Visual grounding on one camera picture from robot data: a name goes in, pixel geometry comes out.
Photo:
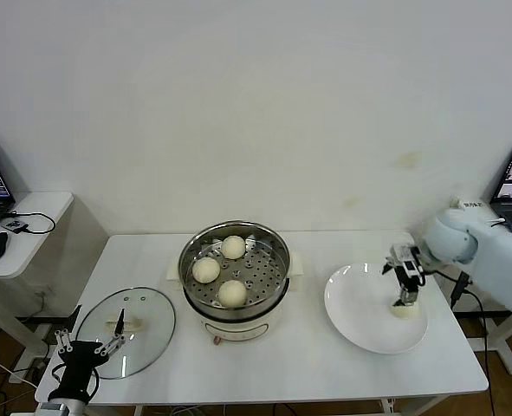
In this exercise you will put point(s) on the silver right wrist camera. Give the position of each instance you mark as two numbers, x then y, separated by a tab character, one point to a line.
402	253

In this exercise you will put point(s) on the steel steamer basket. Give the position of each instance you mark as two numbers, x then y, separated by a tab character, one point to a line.
260	277

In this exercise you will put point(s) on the white side table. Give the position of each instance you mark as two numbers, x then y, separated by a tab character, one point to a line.
510	346
43	208

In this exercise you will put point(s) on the small white label sticker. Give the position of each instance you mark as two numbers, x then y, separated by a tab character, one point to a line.
473	205

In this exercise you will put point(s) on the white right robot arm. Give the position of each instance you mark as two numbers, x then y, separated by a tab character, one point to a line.
498	268

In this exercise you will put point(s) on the white steamed baozi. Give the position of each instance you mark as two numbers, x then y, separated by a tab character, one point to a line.
405	312
233	247
232	294
206	270

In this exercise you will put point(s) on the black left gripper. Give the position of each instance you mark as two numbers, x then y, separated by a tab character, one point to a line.
80	359

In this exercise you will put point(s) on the white round plate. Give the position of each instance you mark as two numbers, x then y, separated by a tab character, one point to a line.
359	303

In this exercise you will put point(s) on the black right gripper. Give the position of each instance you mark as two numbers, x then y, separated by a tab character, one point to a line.
413	275

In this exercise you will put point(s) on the cream electric cooking pot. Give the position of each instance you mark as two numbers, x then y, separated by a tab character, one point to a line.
238	330

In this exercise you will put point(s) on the small black hub box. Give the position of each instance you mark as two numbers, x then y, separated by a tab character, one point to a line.
14	225

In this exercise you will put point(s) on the round glass pot lid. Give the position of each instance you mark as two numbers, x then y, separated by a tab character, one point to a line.
153	310

